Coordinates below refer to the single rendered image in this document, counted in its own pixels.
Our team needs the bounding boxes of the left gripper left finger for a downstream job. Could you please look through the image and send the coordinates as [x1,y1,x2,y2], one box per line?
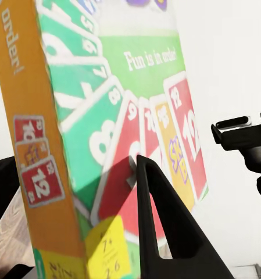
[0,156,21,219]

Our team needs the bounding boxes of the board game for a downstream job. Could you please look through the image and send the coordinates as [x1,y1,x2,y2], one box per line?
[0,0,209,279]

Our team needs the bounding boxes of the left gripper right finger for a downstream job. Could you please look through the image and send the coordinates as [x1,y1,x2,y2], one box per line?
[136,155,235,279]

